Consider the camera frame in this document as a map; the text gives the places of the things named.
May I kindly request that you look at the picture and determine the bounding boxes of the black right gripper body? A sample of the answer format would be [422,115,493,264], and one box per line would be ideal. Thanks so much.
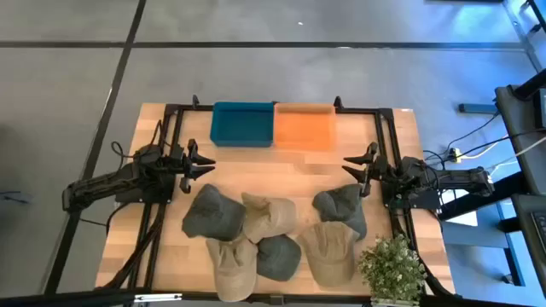
[362,141,389,198]

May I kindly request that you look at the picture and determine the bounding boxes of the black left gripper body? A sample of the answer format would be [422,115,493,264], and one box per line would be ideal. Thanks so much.
[168,138,200,195]

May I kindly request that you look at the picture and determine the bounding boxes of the dark grey baseball cap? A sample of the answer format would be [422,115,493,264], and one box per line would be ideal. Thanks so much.
[182,183,247,242]
[311,182,369,241]
[255,234,303,283]

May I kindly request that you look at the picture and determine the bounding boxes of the beige baseball cap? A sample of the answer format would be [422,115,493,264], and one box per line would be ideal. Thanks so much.
[205,235,259,304]
[295,220,362,288]
[241,191,299,245]

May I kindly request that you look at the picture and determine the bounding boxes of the blue plastic bin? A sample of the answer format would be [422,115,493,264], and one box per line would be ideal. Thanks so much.
[209,101,275,148]

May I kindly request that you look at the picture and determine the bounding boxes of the orange plastic bin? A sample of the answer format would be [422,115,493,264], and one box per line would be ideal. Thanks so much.
[273,101,337,151]

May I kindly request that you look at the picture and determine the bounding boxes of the green artificial plant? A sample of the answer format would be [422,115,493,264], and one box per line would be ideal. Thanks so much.
[357,233,428,304]

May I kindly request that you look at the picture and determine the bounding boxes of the black metal beam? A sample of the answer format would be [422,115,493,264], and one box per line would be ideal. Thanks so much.
[439,170,526,221]

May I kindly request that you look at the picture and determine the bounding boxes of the blue metal bar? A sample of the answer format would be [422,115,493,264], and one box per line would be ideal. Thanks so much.
[458,102,499,115]

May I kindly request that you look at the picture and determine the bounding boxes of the pale plant pot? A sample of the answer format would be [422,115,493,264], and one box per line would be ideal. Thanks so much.
[369,297,421,307]

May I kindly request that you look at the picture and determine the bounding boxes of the black desk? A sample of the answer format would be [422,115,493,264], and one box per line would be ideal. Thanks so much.
[494,67,546,197]

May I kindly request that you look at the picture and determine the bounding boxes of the black keyboard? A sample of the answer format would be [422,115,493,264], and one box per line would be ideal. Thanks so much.
[511,194,546,291]

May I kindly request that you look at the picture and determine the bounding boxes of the black table frame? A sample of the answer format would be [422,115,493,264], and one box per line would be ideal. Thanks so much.
[142,94,413,299]

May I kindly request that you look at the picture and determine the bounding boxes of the black cable bundle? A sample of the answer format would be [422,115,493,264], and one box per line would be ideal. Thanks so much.
[102,200,166,291]

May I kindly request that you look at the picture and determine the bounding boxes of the thin black cable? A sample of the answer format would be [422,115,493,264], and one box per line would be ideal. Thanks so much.
[78,203,129,228]

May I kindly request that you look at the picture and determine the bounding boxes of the black floor cable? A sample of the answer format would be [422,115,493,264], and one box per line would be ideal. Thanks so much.
[421,111,546,167]

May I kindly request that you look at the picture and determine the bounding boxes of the silver metal bracket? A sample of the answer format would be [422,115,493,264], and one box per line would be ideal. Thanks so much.
[132,293,183,304]

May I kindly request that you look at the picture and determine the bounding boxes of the white floor cable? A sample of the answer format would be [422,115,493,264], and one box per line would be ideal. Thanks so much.
[460,135,546,162]

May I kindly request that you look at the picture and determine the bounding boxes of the blue table leg frame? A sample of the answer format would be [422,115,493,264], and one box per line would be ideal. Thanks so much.
[443,204,526,287]

